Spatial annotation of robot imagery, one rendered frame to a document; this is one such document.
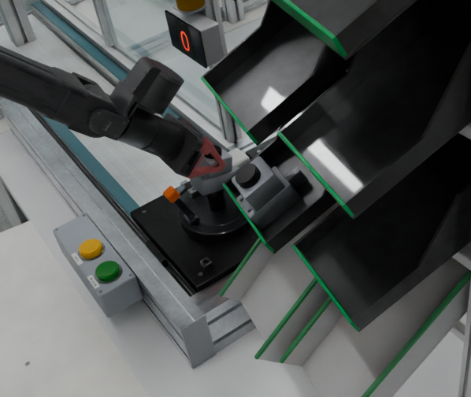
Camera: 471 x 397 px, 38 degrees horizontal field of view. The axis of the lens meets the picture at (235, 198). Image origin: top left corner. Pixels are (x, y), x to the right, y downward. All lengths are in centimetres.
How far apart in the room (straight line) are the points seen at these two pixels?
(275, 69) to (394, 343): 35
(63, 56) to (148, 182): 66
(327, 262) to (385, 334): 14
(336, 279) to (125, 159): 81
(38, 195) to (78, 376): 51
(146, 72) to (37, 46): 110
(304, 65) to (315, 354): 39
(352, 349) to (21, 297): 69
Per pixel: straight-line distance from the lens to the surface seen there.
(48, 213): 151
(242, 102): 77
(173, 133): 105
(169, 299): 111
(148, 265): 118
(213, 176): 113
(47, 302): 133
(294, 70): 76
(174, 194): 112
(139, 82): 99
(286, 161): 89
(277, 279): 99
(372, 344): 89
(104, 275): 117
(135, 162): 148
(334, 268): 78
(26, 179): 164
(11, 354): 128
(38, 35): 213
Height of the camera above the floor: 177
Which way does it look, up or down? 40 degrees down
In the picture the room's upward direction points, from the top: 11 degrees counter-clockwise
